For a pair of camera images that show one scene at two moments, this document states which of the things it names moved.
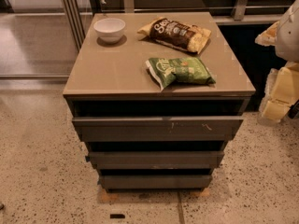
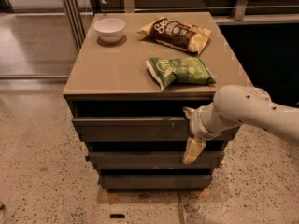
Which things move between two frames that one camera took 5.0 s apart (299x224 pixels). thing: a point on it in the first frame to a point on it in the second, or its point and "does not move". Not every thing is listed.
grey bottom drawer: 155,181 does not move
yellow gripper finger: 268,36 to 190,112
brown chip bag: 177,34 does not move
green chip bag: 169,71 does not move
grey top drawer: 156,128 does not move
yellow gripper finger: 281,91 to 193,148
